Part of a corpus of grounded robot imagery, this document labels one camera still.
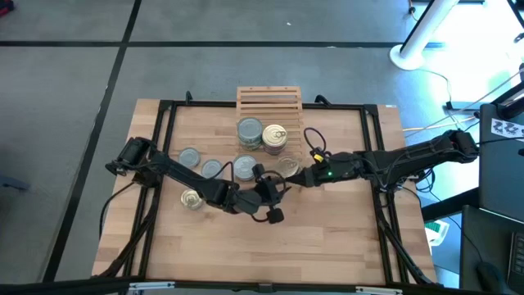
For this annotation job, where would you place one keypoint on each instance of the white floor stand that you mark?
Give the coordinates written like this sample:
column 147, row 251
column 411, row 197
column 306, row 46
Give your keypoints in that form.
column 405, row 59

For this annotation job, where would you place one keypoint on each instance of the red object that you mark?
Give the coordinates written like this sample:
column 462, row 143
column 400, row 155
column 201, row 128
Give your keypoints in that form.
column 5, row 7

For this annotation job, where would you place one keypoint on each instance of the black keyboard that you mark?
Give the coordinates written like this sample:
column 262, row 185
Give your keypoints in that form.
column 518, row 256

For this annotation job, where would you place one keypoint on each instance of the silver bracket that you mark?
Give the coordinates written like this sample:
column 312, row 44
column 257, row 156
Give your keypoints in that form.
column 151, row 286
column 378, row 291

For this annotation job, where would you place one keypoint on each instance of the black computer mouse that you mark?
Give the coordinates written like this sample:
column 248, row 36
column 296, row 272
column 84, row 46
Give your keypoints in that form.
column 491, row 280

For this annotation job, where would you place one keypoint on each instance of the tuna can green white label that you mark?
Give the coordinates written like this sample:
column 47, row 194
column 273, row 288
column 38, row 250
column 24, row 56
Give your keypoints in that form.
column 189, row 157
column 245, row 167
column 211, row 168
column 250, row 148
column 249, row 129
column 250, row 143

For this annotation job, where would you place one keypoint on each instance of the white marker paper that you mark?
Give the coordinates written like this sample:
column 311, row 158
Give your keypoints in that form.
column 505, row 128

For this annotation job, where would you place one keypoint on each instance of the black aluminium table frame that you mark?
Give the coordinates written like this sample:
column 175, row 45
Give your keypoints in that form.
column 196, row 104

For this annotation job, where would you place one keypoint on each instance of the wooden slatted shelf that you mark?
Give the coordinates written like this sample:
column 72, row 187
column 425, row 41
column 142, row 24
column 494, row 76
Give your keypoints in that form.
column 270, row 102

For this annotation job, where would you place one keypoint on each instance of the black crossbar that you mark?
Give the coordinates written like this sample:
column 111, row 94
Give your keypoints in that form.
column 82, row 284

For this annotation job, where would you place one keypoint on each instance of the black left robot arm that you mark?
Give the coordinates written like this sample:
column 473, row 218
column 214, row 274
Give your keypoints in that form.
column 184, row 174

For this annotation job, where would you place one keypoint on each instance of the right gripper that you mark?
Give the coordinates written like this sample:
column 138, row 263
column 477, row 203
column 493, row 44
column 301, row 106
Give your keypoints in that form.
column 333, row 168

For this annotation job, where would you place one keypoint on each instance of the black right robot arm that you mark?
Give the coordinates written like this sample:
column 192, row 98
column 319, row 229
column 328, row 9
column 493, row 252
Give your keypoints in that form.
column 409, row 157

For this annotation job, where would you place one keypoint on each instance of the white green box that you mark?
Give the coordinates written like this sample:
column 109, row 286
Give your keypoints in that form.
column 436, row 229

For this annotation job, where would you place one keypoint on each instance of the black table-level camera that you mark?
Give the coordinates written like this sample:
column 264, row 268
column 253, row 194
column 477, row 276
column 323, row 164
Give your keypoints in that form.
column 265, row 287

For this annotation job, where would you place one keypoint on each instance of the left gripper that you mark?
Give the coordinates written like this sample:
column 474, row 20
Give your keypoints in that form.
column 266, row 196

